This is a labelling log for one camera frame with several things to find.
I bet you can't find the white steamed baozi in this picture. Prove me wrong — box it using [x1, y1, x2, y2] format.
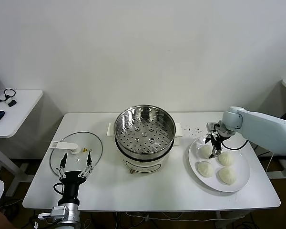
[215, 167, 238, 186]
[199, 145, 216, 160]
[216, 152, 235, 167]
[196, 161, 215, 178]

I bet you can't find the white cable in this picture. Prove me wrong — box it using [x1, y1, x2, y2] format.
[266, 152, 276, 172]

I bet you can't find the white round plate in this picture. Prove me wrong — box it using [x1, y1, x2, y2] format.
[188, 135, 251, 193]

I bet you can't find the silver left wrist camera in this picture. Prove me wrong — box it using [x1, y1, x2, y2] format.
[38, 205, 70, 221]

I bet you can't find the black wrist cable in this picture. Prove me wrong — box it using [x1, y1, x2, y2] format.
[223, 139, 248, 151]
[53, 183, 64, 195]

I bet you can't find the glass lid with white handle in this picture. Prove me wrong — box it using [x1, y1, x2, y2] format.
[49, 131, 103, 178]

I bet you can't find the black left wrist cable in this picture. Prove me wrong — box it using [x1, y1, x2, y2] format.
[53, 183, 64, 195]

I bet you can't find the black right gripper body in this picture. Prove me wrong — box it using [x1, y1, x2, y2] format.
[206, 130, 227, 150]

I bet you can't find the perforated steel steamer basket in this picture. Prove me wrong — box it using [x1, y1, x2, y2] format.
[113, 104, 176, 161]

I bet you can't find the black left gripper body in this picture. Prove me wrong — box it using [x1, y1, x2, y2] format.
[59, 170, 86, 204]

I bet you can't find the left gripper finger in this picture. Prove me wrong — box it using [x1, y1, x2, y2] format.
[56, 152, 68, 181]
[78, 150, 94, 178]

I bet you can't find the black headset with cable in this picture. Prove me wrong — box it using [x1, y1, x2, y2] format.
[0, 88, 17, 104]

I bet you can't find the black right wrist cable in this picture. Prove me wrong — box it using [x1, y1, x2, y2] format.
[223, 139, 248, 151]

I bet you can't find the white electric cooker pot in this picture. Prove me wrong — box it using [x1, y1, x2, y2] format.
[106, 122, 183, 175]

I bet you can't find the white side table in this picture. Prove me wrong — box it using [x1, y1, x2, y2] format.
[0, 89, 44, 197]

